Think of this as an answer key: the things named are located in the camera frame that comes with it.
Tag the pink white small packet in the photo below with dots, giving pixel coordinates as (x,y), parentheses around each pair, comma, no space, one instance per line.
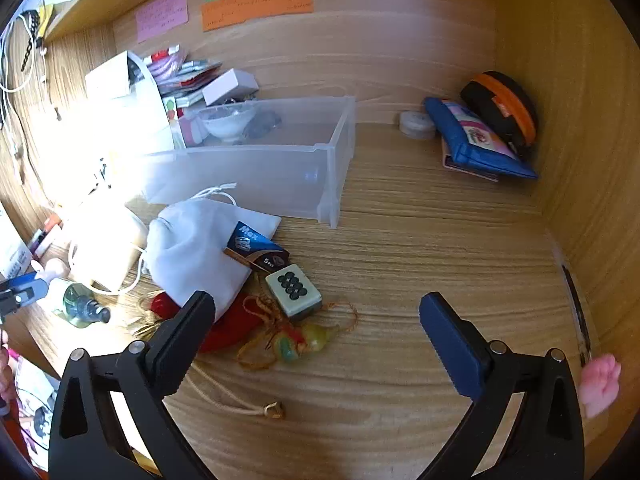
(191,131)

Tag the stack of colourful booklets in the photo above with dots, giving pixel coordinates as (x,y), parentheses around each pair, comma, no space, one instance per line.
(187,72)

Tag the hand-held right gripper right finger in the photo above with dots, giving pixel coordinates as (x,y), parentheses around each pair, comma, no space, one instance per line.
(450,345)

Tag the red fabric pouch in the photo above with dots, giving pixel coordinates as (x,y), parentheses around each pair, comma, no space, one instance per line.
(225,332)

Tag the black orange zip case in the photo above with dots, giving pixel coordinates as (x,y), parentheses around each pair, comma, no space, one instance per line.
(505,100)

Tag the small blue brown box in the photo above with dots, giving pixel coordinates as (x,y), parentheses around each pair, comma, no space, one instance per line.
(250,251)

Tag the orange sticky note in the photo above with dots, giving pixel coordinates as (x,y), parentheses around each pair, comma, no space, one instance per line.
(257,7)

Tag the white footed bowl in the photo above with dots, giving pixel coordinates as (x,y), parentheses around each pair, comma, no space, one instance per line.
(227,122)

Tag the pink sticky note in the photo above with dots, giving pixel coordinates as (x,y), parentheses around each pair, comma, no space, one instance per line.
(162,15)

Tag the translucent plastic storage bin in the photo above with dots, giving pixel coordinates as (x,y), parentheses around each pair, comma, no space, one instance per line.
(250,175)

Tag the wooden shelf board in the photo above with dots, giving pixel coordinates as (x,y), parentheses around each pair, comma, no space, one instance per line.
(100,7)

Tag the fruit sticker sheet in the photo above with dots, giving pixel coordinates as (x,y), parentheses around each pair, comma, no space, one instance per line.
(171,107)

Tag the clear plastic tub with lid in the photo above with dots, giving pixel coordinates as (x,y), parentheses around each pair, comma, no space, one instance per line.
(105,255)

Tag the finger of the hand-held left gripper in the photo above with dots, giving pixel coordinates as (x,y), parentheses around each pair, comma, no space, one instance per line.
(22,287)

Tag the white round tape roll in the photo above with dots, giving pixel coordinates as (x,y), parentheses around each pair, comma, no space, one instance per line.
(416,124)

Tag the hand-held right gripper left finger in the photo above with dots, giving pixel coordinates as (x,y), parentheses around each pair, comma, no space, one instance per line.
(175,355)

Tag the blue fabric pouch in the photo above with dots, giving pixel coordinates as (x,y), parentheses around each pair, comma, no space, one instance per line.
(470,145)

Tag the dark green glass bottle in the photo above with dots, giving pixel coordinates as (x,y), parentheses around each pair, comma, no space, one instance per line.
(80,302)

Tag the small white cardboard box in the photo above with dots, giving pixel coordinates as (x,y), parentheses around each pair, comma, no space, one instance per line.
(230,85)

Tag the green backed mahjong tile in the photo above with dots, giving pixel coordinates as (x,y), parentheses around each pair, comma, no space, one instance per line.
(292,290)

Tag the wooden desktop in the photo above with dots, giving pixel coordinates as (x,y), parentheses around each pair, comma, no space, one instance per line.
(425,240)

